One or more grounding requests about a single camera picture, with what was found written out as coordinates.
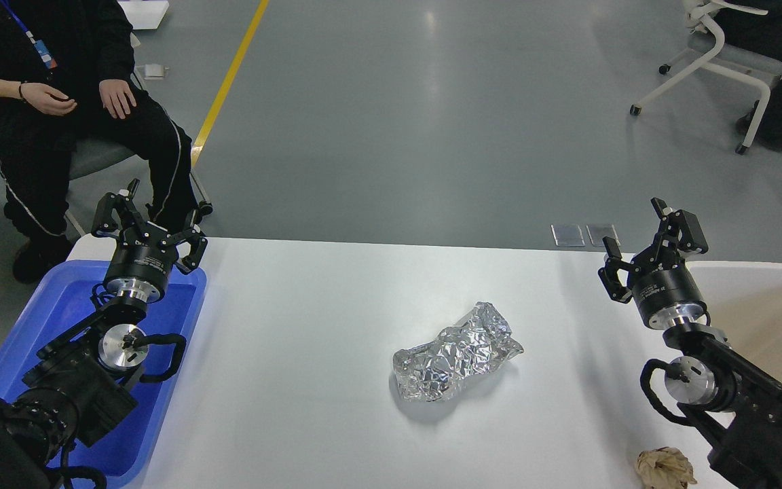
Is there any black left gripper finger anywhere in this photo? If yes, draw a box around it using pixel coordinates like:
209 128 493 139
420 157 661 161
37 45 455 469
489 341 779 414
160 209 208 275
91 179 149 247

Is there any metal floor plate right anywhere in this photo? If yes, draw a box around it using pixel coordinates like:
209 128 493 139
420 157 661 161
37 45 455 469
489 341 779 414
586 223 620 247

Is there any seated person in black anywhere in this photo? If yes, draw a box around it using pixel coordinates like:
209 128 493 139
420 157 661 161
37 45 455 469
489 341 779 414
0 1 198 284

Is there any aluminium foil ball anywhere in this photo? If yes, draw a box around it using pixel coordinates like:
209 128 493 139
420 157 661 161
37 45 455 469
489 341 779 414
393 302 525 403

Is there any white office chair right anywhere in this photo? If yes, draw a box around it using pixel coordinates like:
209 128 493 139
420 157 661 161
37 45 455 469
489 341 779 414
629 1 782 155

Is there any metal floor plate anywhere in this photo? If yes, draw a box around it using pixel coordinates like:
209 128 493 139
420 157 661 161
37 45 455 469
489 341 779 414
586 223 620 247
551 223 584 248

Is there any beige plastic bin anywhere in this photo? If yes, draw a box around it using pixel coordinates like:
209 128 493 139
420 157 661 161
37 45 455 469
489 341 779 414
690 261 782 382

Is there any white box on floor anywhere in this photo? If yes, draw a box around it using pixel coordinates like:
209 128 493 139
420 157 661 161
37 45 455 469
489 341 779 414
118 1 170 31

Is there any metal floor plate left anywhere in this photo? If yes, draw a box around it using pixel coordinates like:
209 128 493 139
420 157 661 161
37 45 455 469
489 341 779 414
551 223 584 248

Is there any grey office chair left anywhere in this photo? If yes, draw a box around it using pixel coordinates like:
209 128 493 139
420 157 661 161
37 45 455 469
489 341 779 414
65 33 214 235

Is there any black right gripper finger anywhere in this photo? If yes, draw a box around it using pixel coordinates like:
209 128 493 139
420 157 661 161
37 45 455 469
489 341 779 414
597 236 641 304
642 198 709 267

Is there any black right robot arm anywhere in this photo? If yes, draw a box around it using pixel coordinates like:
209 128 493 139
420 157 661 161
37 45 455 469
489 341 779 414
598 198 782 488

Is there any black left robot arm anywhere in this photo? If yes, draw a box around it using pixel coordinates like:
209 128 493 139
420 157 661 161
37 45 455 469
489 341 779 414
0 179 208 488

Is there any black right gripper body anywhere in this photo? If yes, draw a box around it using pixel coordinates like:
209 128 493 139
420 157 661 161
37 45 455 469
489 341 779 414
628 256 707 331

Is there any blue plastic tray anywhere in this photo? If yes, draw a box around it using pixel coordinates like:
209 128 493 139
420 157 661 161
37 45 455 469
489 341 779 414
0 260 207 488

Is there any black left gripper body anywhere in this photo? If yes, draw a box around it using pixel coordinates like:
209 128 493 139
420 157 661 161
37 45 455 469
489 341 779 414
103 227 178 301

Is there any crumpled brown paper ball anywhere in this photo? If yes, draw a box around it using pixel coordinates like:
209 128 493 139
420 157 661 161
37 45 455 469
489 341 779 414
634 448 698 488

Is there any small grey floor object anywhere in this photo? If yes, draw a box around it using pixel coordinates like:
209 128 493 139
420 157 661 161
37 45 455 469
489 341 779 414
142 64 168 80

